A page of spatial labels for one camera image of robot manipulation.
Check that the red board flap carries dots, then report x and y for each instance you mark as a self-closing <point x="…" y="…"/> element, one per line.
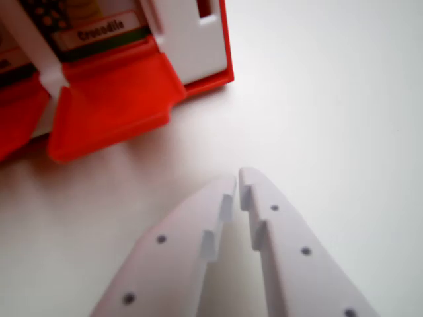
<point x="109" y="99"/>
<point x="16" y="115"/>

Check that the red and white game board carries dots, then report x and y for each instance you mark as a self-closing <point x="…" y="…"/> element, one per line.
<point x="198" y="49"/>

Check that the crocodile picture card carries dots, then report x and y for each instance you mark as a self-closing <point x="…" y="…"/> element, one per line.
<point x="99" y="31"/>

